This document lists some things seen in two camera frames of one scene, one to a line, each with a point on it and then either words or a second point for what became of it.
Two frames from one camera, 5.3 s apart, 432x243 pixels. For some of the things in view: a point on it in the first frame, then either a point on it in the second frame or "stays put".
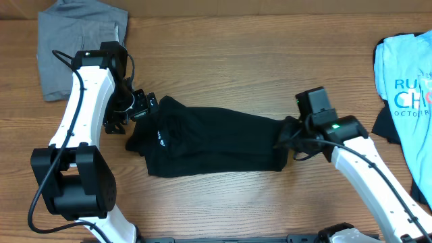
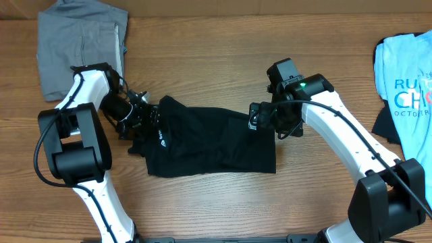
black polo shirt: [181, 140] stays put
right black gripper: [286, 142] to [295, 128]
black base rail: [300, 238] stays put
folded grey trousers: [67, 26] stays put
